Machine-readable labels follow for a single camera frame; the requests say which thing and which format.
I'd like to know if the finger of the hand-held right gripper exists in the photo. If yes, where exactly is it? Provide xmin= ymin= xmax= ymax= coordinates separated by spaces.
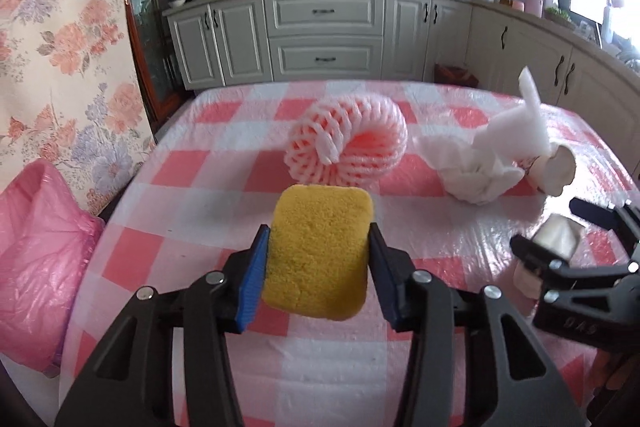
xmin=510 ymin=234 xmax=568 ymax=294
xmin=569 ymin=197 xmax=640 ymax=258

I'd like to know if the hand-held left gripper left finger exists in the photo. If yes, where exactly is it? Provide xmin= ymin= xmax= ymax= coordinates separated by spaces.
xmin=54 ymin=223 xmax=273 ymax=427

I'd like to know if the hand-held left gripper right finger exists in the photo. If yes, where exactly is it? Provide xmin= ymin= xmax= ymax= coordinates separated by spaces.
xmin=369 ymin=222 xmax=586 ymax=427

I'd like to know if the small white packet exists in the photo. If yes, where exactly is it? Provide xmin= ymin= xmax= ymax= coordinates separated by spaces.
xmin=514 ymin=213 xmax=585 ymax=299

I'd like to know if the yellow sponge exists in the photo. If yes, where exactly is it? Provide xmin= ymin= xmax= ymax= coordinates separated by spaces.
xmin=263 ymin=185 xmax=375 ymax=322

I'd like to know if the pink plastic bag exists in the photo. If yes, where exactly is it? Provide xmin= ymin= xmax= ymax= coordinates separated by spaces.
xmin=0 ymin=158 xmax=106 ymax=378

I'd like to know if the white printed paper cup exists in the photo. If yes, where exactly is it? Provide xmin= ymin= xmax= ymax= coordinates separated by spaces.
xmin=529 ymin=146 xmax=577 ymax=198

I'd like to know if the red checkered tablecloth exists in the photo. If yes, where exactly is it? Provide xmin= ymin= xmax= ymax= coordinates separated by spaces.
xmin=59 ymin=81 xmax=640 ymax=427

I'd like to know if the crumpled white tissue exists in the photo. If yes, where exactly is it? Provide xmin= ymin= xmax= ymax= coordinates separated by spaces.
xmin=417 ymin=134 xmax=523 ymax=206

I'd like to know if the white foam sheet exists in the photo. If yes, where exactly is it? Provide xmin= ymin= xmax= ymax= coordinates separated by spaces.
xmin=487 ymin=67 xmax=551 ymax=158

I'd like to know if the pink foam fruit net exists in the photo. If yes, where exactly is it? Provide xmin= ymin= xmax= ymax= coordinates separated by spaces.
xmin=284 ymin=99 xmax=408 ymax=186

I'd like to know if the cream curved cabinet run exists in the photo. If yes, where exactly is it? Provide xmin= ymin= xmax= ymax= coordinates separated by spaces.
xmin=467 ymin=2 xmax=640 ymax=158

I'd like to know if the red floor bin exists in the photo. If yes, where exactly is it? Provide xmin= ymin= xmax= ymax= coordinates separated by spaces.
xmin=434 ymin=63 xmax=480 ymax=89

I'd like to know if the basket of green vegetables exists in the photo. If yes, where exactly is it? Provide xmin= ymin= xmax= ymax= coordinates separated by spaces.
xmin=545 ymin=7 xmax=576 ymax=30

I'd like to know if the wooden glass door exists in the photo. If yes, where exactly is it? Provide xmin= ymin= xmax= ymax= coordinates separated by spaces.
xmin=122 ymin=0 xmax=196 ymax=132

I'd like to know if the cream drawer cabinet run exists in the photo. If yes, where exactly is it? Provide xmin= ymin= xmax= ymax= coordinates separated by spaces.
xmin=165 ymin=0 xmax=473 ymax=90

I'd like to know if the floral curtain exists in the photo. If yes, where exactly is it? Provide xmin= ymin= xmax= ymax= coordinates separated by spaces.
xmin=0 ymin=0 xmax=156 ymax=218

